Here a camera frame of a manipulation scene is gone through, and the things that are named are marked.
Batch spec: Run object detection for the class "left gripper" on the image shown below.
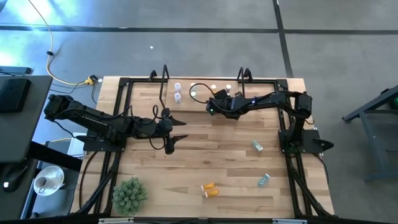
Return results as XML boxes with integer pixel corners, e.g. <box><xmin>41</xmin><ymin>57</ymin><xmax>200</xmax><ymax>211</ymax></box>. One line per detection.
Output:
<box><xmin>154</xmin><ymin>108</ymin><xmax>188</xmax><ymax>156</ymax></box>

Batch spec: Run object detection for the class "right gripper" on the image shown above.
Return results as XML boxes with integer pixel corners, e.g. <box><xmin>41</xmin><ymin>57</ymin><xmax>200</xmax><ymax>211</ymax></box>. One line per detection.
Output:
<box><xmin>206</xmin><ymin>89</ymin><xmax>246</xmax><ymax>121</ymax></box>

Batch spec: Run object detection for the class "teal medicine bottle white cap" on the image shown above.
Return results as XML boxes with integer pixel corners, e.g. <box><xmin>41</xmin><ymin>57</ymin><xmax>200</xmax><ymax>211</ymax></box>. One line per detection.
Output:
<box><xmin>257</xmin><ymin>173</ymin><xmax>271</xmax><ymax>188</ymax></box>

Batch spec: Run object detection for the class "grey side shelf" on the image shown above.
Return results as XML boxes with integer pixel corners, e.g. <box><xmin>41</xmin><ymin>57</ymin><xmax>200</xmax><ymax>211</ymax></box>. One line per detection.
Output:
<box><xmin>20</xmin><ymin>167</ymin><xmax>80</xmax><ymax>220</ymax></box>

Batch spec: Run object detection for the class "green potted plant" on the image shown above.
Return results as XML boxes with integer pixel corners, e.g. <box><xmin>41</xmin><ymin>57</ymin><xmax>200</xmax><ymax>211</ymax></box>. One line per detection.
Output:
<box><xmin>111</xmin><ymin>176</ymin><xmax>149</xmax><ymax>216</ymax></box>

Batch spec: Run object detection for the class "white paper box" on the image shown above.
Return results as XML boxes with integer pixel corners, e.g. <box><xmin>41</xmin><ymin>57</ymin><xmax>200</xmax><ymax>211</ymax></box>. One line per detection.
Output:
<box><xmin>67</xmin><ymin>132</ymin><xmax>88</xmax><ymax>158</ymax></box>

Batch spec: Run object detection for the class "black side desk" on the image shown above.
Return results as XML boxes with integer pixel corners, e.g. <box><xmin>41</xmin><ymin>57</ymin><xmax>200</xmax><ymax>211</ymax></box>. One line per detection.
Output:
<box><xmin>0</xmin><ymin>74</ymin><xmax>53</xmax><ymax>164</ymax></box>

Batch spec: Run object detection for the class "white cup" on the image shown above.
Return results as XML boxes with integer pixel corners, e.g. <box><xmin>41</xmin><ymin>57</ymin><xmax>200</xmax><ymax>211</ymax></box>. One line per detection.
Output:
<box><xmin>34</xmin><ymin>175</ymin><xmax>52</xmax><ymax>194</ymax></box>

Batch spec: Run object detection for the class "grey metal cart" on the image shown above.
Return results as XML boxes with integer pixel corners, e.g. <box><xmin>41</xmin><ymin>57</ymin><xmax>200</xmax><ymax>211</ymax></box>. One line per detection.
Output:
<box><xmin>341</xmin><ymin>84</ymin><xmax>398</xmax><ymax>183</ymax></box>

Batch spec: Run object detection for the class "black box on desk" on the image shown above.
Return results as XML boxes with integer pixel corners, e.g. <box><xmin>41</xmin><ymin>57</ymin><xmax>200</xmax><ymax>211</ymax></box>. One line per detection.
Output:
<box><xmin>0</xmin><ymin>77</ymin><xmax>32</xmax><ymax>114</ymax></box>

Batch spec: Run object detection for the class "black computer mouse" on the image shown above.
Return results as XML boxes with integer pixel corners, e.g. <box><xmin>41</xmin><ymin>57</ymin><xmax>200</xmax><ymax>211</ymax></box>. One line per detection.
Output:
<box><xmin>2</xmin><ymin>166</ymin><xmax>29</xmax><ymax>194</ymax></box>

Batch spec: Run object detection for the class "black flat device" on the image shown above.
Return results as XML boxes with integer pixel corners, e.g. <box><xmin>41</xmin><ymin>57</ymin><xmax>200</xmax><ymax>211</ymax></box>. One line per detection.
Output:
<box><xmin>0</xmin><ymin>66</ymin><xmax>32</xmax><ymax>75</ymax></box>

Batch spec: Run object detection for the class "wooden shelf black metal frame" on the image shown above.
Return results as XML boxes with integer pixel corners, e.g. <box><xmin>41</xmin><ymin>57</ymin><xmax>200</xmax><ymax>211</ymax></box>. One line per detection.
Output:
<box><xmin>158</xmin><ymin>64</ymin><xmax>253</xmax><ymax>114</ymax></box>

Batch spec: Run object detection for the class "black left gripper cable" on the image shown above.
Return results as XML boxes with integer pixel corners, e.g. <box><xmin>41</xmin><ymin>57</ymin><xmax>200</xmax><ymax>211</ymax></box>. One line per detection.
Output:
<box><xmin>148</xmin><ymin>104</ymin><xmax>169</xmax><ymax>151</ymax></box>

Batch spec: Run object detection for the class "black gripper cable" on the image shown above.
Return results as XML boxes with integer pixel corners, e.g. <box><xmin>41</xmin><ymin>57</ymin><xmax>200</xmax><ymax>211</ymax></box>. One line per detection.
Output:
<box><xmin>189</xmin><ymin>82</ymin><xmax>217</xmax><ymax>102</ymax></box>
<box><xmin>148</xmin><ymin>104</ymin><xmax>169</xmax><ymax>151</ymax></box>

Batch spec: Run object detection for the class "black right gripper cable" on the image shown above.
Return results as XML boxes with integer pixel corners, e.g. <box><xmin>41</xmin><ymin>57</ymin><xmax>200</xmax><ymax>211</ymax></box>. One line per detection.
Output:
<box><xmin>189</xmin><ymin>82</ymin><xmax>217</xmax><ymax>102</ymax></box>

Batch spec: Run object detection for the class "silver metal bracket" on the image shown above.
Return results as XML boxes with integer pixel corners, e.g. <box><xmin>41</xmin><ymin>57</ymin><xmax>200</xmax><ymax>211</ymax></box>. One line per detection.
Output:
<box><xmin>272</xmin><ymin>218</ymin><xmax>308</xmax><ymax>224</ymax></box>
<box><xmin>98</xmin><ymin>217</ymin><xmax>134</xmax><ymax>224</ymax></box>

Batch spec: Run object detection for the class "yellow power cable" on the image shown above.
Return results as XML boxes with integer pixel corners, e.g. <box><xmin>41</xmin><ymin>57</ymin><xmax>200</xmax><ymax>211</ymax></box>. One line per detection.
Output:
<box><xmin>27</xmin><ymin>0</ymin><xmax>94</xmax><ymax>86</ymax></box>

